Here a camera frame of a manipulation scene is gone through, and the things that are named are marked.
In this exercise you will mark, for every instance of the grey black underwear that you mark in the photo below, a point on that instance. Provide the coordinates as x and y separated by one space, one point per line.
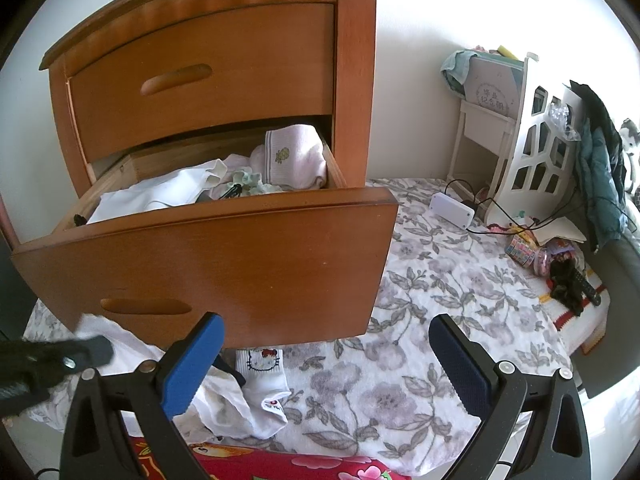
221 192

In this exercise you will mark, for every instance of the grey floral quilt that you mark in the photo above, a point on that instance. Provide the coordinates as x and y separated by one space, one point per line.
383 394

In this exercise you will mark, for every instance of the small white bedside shelf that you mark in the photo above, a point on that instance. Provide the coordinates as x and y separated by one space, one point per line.
491 89

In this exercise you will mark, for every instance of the white hello kitty sock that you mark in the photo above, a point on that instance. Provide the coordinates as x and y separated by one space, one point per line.
265 389

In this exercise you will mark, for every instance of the wooden nightstand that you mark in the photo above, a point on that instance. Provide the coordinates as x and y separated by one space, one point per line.
123 21

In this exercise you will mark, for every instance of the pink pineapple sock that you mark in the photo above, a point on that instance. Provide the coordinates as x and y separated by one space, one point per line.
294 158

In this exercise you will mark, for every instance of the colourful toy pile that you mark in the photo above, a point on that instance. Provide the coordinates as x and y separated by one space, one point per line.
524 250

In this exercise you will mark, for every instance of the white garment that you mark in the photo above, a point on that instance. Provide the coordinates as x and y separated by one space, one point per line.
177 188

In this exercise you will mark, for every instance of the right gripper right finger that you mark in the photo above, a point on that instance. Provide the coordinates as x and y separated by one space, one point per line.
555 445

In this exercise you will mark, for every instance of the teal jacket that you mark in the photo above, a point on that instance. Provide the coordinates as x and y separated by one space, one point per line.
600 171

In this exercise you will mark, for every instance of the white power adapter box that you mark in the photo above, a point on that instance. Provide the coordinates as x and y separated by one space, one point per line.
452 210

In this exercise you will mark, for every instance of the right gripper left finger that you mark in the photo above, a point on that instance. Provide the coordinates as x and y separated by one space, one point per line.
96 443

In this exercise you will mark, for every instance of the red floral blanket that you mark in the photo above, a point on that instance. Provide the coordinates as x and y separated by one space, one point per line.
233 462

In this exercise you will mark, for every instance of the mint green cloth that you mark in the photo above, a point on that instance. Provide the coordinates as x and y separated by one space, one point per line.
246 182

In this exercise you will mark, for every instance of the wooden drawer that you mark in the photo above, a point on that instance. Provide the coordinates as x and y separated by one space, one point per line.
280 269
255 63

